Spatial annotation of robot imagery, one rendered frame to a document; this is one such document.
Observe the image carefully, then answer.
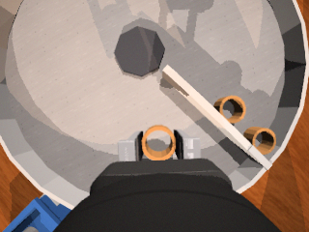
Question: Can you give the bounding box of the grey round turntable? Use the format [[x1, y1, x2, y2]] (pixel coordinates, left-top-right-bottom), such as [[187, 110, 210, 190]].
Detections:
[[0, 0, 309, 210]]

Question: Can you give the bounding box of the bronze bushing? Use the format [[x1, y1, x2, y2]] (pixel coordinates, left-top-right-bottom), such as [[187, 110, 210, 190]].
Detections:
[[243, 127, 276, 155], [213, 96, 246, 123], [142, 125, 176, 160]]

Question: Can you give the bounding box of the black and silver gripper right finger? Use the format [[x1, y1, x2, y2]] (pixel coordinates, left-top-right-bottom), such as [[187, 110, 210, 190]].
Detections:
[[174, 130, 201, 160]]

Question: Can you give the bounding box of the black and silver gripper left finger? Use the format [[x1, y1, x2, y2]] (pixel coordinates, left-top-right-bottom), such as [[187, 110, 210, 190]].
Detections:
[[118, 131, 144, 161]]

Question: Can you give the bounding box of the blue crate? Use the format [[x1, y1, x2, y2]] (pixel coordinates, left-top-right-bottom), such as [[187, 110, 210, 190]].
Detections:
[[3, 194, 71, 232]]

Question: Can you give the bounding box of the grey metal bushing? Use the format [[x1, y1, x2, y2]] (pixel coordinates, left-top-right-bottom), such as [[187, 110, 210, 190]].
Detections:
[[23, 226, 39, 232]]

